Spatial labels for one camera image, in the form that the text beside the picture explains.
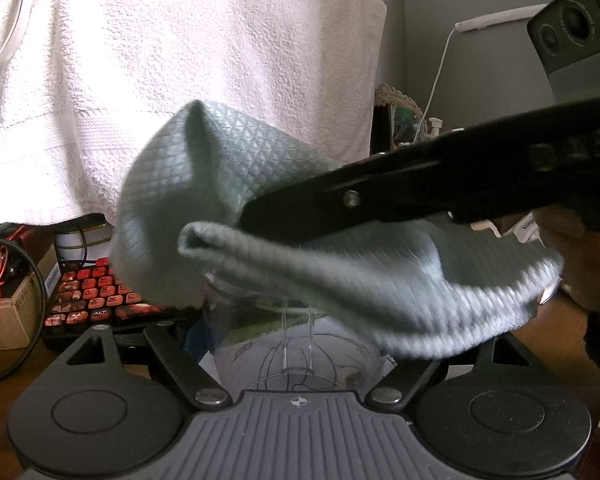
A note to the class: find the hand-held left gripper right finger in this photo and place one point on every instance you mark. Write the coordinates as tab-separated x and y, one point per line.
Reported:
405	385

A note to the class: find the black keyboard with red keys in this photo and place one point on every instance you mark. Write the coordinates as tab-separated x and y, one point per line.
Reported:
95	290

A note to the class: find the dark grey speaker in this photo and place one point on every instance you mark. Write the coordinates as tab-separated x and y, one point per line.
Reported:
575	45

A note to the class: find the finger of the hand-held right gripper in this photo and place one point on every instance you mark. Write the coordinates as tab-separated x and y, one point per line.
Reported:
350	200

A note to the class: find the white terry towel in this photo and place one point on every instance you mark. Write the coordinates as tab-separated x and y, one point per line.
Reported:
180	50

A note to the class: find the person's right hand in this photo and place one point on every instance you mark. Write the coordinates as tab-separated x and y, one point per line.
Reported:
590	265

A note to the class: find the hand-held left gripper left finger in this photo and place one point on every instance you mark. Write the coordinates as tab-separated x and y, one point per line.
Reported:
175	357

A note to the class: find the white lamp bar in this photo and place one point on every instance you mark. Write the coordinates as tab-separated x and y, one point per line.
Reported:
495	16

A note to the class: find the clear plastic container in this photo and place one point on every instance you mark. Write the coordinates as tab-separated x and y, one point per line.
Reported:
260	360

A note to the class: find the grey-blue microfiber cloth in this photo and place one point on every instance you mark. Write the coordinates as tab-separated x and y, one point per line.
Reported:
330	280

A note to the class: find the cardboard box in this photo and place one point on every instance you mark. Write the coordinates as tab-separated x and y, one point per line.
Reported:
22	305

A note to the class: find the white can with gold bands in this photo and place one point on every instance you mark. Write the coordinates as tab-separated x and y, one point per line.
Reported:
72	240

